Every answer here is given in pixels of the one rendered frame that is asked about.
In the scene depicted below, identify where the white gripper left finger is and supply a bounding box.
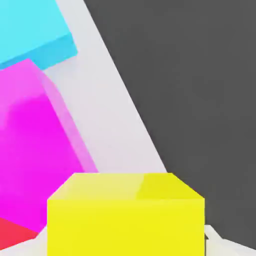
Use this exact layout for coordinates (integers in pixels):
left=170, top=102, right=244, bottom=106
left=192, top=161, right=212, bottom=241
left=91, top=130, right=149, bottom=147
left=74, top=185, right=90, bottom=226
left=0, top=225, right=48, bottom=256

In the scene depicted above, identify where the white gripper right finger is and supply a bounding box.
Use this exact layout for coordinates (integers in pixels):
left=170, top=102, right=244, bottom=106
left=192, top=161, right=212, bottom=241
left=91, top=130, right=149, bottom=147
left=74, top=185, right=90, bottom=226
left=204, top=224, right=256, bottom=256

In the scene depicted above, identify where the small yellow cube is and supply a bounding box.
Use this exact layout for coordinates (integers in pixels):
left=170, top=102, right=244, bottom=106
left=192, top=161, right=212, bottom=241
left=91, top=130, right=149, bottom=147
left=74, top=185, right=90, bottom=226
left=46, top=172, right=206, bottom=256

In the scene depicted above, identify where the small red cube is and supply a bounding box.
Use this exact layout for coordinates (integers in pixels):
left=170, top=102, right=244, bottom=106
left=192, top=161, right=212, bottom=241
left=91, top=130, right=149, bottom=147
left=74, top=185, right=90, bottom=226
left=0, top=217, right=40, bottom=251

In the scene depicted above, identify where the large magenta box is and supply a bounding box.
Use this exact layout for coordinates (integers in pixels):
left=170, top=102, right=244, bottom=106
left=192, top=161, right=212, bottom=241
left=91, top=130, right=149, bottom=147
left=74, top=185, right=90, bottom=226
left=0, top=58, right=99, bottom=234

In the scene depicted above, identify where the large cyan box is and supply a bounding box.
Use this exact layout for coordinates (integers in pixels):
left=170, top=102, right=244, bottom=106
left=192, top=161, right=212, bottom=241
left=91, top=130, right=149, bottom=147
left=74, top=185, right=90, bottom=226
left=0, top=0, right=79, bottom=71

